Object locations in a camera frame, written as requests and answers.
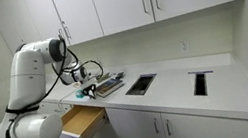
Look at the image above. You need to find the white lower cabinet door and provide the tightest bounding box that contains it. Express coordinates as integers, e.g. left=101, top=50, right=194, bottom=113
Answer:
left=104, top=99, right=166, bottom=138
left=160, top=98, right=248, bottom=138

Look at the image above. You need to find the narrow white upper cabinet door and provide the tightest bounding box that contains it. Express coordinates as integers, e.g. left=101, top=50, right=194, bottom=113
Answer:
left=90, top=0, right=157, bottom=38

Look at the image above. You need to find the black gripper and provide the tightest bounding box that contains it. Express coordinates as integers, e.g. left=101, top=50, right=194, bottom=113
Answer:
left=80, top=83, right=99, bottom=101

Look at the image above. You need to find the white drawer with round lock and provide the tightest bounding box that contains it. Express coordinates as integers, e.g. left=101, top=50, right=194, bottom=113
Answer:
left=36, top=96, right=75, bottom=122

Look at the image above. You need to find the teal and white box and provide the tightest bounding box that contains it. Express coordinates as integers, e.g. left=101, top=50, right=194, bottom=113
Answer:
left=74, top=88, right=86, bottom=100

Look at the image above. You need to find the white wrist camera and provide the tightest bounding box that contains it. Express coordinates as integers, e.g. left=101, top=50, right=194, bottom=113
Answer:
left=69, top=65, right=92, bottom=86

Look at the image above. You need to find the narrow rectangular countertop opening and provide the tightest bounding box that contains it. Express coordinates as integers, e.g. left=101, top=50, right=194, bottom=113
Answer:
left=187, top=67, right=218, bottom=99

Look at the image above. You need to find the white wall outlet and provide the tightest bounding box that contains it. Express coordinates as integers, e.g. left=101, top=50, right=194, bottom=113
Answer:
left=178, top=38, right=191, bottom=53

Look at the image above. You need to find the wooden drawer with white front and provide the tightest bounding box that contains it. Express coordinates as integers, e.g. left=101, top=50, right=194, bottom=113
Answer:
left=54, top=101, right=111, bottom=138

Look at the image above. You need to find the small black device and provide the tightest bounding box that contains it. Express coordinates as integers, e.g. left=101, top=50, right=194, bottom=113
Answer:
left=113, top=71, right=126, bottom=81

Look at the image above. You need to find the dark blue hardcover book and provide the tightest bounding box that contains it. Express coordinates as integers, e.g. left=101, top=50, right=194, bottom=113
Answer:
left=94, top=76, right=126, bottom=100

